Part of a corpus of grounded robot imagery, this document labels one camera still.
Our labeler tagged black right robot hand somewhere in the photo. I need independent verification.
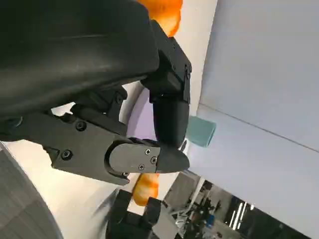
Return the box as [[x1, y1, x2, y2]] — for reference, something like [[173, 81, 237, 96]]
[[106, 188, 163, 239]]

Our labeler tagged pale green mug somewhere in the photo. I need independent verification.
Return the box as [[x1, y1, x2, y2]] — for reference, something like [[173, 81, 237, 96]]
[[185, 115, 217, 148]]

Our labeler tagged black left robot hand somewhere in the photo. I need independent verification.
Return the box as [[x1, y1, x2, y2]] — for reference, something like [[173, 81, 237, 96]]
[[0, 0, 193, 187]]

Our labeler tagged lilac plate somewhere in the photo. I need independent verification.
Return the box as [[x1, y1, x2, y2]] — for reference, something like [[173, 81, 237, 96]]
[[119, 84, 160, 144]]

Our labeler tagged orange striped toy bread roll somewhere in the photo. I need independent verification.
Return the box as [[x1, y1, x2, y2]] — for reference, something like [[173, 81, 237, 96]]
[[138, 0, 184, 38], [131, 172, 160, 207]]

